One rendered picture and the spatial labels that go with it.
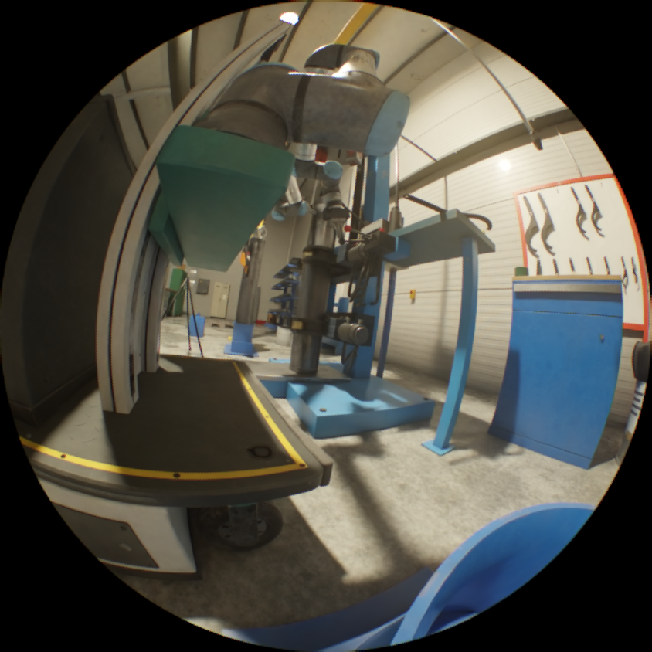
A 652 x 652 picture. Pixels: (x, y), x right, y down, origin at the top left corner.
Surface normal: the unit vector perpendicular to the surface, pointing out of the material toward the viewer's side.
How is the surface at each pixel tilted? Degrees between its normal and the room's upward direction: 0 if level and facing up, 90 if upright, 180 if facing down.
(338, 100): 126
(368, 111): 137
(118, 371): 90
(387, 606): 0
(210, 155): 90
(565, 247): 90
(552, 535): 62
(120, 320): 90
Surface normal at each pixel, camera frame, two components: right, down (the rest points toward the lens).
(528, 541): -0.19, -0.48
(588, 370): -0.90, -0.11
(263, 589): 0.14, -0.99
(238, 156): 0.52, 0.08
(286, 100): -0.04, 0.71
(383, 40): -0.24, 0.97
